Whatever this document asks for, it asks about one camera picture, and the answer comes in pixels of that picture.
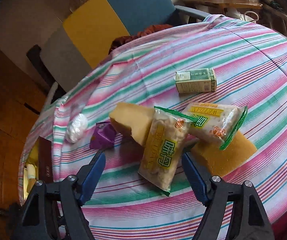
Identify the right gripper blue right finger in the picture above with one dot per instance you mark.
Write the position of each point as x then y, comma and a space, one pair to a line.
198, 177

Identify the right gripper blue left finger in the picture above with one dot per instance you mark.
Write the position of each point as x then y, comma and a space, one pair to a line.
89, 176

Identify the yellow sponge block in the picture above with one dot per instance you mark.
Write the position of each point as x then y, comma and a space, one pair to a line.
222, 162
132, 120

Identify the purple snack packet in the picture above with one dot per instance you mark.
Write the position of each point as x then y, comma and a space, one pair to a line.
103, 136

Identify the white plastic bag ball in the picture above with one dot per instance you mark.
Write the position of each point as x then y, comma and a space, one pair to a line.
76, 128

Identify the green cracker packet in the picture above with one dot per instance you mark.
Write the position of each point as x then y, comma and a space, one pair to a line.
164, 147
215, 123

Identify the small green carton box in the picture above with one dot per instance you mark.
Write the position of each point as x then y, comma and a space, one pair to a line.
196, 81

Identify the white tube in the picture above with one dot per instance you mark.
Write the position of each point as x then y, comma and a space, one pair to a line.
31, 176

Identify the gold red storage box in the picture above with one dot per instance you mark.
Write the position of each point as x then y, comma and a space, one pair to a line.
41, 157

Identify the striped pink green bedsheet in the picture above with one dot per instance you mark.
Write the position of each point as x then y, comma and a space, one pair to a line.
219, 63

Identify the wooden side table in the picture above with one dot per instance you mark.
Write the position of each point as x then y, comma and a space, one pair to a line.
224, 4

